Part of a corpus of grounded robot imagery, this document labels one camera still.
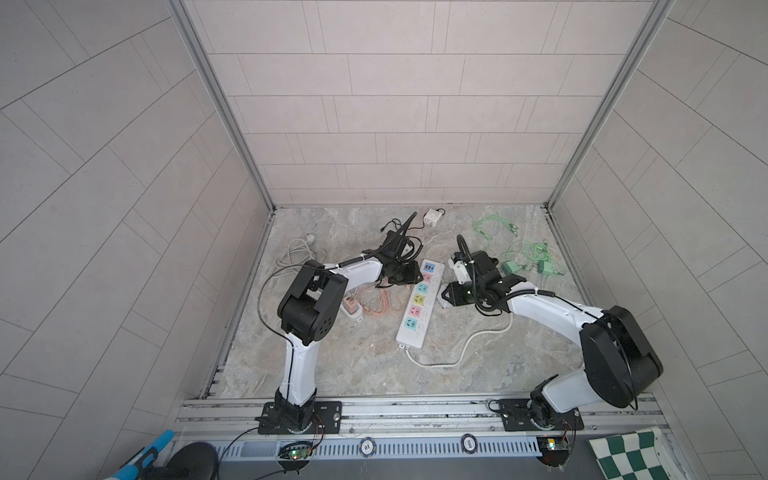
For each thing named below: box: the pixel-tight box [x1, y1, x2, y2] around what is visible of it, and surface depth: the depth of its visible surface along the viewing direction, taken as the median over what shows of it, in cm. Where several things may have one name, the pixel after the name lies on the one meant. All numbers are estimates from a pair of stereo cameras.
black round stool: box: [165, 442, 219, 480], surface depth 66 cm
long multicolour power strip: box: [396, 258, 446, 349], surface depth 89 cm
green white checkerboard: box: [588, 426, 678, 480], surface depth 67 cm
